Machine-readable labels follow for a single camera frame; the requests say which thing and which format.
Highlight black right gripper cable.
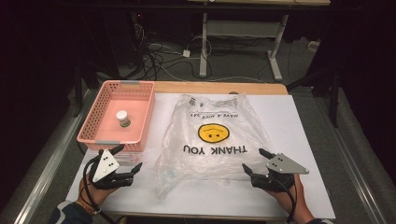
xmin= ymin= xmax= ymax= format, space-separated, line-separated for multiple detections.
xmin=270 ymin=175 xmax=298 ymax=224

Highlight person's right hand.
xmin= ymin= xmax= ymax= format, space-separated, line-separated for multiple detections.
xmin=266 ymin=174 xmax=313 ymax=219

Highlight wrist bracelet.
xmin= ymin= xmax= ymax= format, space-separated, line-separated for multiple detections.
xmin=75 ymin=200 xmax=103 ymax=217

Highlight clear plastic bag, smiley print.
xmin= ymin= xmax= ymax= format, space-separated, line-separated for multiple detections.
xmin=154 ymin=92 xmax=276 ymax=200

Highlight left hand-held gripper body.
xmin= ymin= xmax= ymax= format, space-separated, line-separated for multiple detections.
xmin=88 ymin=148 xmax=134 ymax=191

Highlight bundle of floor cables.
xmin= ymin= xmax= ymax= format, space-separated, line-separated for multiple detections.
xmin=129 ymin=22 xmax=237 ymax=82

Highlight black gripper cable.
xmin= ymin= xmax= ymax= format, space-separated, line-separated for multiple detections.
xmin=81 ymin=155 xmax=117 ymax=224
xmin=270 ymin=175 xmax=298 ymax=224

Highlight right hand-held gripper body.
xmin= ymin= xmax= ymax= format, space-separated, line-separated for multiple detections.
xmin=250 ymin=152 xmax=310 ymax=192

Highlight pink plastic basket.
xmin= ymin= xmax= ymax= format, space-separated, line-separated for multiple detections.
xmin=76 ymin=79 xmax=156 ymax=153

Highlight person's left hand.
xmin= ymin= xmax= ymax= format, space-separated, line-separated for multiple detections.
xmin=77 ymin=173 xmax=119 ymax=207

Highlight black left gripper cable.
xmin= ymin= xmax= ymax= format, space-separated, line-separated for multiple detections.
xmin=81 ymin=155 xmax=117 ymax=224

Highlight white metal desk frame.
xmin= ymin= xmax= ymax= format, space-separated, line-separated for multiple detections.
xmin=198 ymin=11 xmax=290 ymax=82

